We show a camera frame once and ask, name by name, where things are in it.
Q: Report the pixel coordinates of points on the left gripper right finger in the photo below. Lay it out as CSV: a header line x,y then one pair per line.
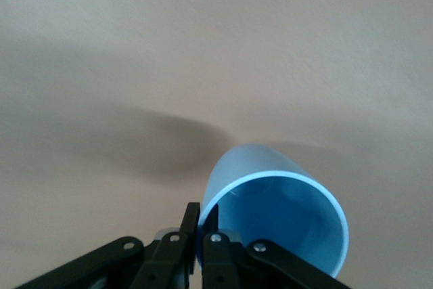
x,y
223,262

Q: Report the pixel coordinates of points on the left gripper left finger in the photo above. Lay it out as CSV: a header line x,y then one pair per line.
x,y
169,258

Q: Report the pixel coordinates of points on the light blue plastic cup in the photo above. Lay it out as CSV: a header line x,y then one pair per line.
x,y
270,207

